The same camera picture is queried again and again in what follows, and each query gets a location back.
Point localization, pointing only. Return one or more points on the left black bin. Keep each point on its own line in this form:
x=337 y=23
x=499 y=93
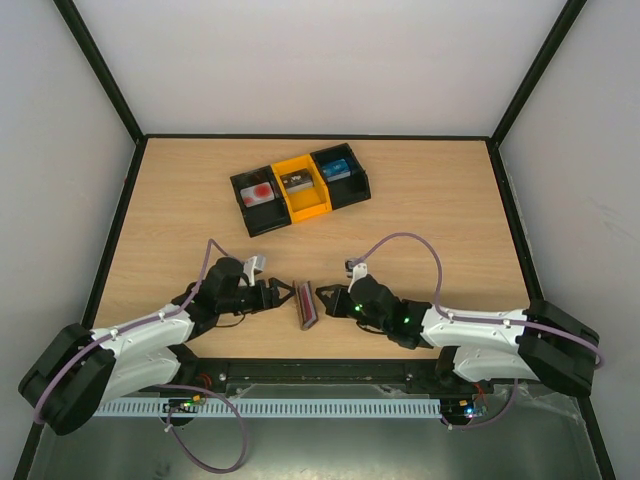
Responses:
x=266 y=217

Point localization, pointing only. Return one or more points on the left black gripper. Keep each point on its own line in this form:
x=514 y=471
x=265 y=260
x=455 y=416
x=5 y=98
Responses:
x=272 y=294

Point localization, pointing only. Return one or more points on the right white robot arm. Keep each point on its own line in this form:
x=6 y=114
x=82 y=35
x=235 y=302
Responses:
x=541 y=343

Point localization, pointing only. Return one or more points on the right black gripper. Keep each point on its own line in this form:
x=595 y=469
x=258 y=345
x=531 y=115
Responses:
x=340 y=300

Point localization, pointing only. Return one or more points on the right black bin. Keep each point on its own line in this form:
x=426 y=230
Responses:
x=345 y=178

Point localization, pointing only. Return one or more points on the black bin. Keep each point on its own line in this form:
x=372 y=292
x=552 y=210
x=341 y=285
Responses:
x=345 y=178
x=266 y=217

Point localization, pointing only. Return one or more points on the black enclosure frame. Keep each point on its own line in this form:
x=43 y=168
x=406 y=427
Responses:
x=554 y=39

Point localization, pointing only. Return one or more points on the light blue cable duct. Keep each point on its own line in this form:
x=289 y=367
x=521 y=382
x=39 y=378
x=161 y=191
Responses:
x=139 y=407

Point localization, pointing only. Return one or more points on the brown leather card holder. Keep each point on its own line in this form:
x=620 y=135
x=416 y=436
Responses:
x=307 y=312

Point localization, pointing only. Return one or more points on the red white card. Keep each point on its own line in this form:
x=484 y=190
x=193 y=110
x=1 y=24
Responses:
x=257 y=194

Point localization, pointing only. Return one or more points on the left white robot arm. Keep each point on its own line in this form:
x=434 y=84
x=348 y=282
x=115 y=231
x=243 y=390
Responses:
x=83 y=369

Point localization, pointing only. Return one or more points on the blue card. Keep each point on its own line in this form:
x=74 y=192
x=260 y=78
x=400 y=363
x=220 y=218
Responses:
x=336 y=170

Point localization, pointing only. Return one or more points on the grey vip card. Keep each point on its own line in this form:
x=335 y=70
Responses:
x=297 y=181

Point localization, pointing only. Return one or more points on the yellow middle bin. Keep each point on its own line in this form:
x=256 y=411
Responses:
x=305 y=192

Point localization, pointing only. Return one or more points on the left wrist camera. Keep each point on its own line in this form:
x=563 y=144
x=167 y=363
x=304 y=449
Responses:
x=253 y=266

